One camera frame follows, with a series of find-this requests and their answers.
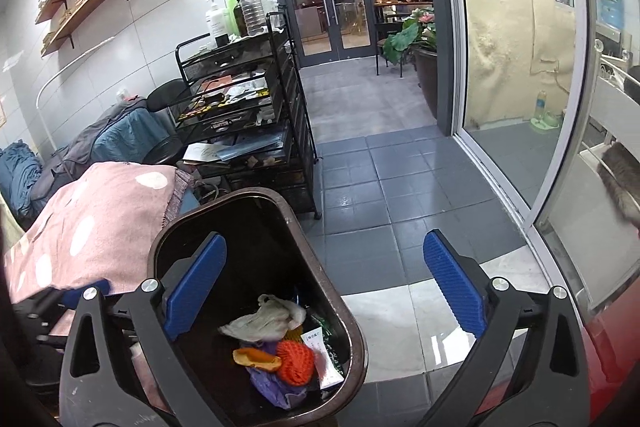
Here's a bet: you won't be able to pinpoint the green leafy plant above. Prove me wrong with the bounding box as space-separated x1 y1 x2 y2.
382 7 438 68

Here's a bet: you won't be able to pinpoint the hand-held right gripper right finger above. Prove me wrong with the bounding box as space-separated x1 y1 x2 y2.
417 229 591 427

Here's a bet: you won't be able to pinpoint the glass double doors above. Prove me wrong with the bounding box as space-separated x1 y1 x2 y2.
272 0 376 60

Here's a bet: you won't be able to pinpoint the white printed paper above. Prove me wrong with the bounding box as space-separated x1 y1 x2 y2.
302 331 346 390

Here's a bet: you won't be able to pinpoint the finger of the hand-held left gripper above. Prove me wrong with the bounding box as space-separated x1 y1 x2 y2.
47 278 112 308

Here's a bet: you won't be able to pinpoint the blue cloth pile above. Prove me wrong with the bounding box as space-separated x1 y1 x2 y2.
0 141 43 218

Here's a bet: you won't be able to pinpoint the purple plastic bag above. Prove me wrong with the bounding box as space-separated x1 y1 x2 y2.
247 342 306 410

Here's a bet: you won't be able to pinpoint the group of toiletry bottles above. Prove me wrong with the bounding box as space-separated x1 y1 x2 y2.
204 0 278 45

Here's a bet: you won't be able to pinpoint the yellow foam fruit net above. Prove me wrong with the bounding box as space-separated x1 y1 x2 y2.
232 347 283 373

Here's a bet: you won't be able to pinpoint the dark plant pot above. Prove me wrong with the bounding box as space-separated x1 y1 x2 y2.
414 47 440 122

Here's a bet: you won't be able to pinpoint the orange foam fruit net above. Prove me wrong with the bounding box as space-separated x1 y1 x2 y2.
275 339 317 387

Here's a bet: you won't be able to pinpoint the massage bed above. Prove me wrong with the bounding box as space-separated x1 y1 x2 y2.
30 99 173 208

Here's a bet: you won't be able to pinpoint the pink polka dot blanket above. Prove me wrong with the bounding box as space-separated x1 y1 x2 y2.
2 161 193 305

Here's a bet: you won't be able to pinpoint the grey blanket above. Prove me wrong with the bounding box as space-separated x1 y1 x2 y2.
42 102 151 188

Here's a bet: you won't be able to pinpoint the black round stool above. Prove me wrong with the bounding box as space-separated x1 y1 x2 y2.
145 78 190 158

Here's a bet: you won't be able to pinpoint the black trolley rack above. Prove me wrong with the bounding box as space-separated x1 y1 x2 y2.
175 12 323 220

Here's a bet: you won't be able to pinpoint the white envelope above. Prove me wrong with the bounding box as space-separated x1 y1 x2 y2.
182 143 236 165

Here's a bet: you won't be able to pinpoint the blue water dispenser bottle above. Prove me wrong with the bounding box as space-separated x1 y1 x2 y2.
598 0 626 30

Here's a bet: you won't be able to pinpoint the red glossy panel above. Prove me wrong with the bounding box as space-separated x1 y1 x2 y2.
475 292 640 427

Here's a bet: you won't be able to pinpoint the dark brown trash bin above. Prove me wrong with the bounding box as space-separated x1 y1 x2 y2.
149 188 368 427

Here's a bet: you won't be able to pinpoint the beige tissue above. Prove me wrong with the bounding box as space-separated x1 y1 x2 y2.
219 294 307 342

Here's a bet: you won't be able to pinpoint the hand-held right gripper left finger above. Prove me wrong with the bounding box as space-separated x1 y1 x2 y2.
59 232 229 427

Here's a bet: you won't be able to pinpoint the green pet water feeder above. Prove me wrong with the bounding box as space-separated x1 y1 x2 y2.
530 89 561 130

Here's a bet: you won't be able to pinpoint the grey cat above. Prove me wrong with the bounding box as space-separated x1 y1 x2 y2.
597 142 640 228

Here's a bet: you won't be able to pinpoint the green printed packet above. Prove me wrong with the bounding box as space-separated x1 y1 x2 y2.
312 316 348 348

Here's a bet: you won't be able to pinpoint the white framed glass door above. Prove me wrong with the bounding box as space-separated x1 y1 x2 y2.
435 0 601 228

